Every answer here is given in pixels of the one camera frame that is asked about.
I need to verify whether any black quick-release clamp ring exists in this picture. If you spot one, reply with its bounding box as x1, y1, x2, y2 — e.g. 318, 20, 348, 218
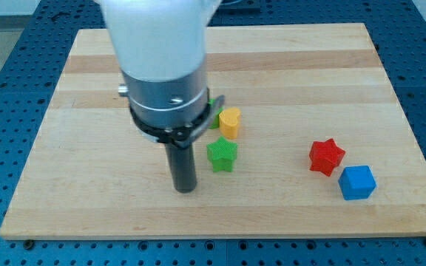
128, 88, 226, 150

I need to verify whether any light wooden board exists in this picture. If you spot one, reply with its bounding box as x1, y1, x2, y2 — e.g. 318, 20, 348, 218
0, 23, 426, 240

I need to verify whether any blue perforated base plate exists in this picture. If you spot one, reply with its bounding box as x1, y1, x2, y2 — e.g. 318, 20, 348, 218
0, 0, 426, 265

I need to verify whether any blue cube block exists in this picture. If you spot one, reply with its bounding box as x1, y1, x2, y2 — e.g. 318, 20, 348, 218
338, 166, 377, 201

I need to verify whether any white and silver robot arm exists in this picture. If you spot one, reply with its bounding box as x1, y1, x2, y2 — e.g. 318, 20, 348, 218
98, 0, 225, 193

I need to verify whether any red star block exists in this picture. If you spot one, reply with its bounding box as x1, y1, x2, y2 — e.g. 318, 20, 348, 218
309, 138, 346, 177

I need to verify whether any green block behind arm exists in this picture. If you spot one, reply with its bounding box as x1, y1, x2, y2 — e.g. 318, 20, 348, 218
209, 106, 223, 129

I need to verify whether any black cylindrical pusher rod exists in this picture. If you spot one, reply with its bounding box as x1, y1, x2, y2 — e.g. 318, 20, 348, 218
165, 144, 197, 194

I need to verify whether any green star block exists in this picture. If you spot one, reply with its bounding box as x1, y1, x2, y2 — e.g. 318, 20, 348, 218
206, 137, 238, 172

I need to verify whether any yellow heart block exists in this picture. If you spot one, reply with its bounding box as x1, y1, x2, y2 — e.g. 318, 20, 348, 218
219, 107, 241, 139

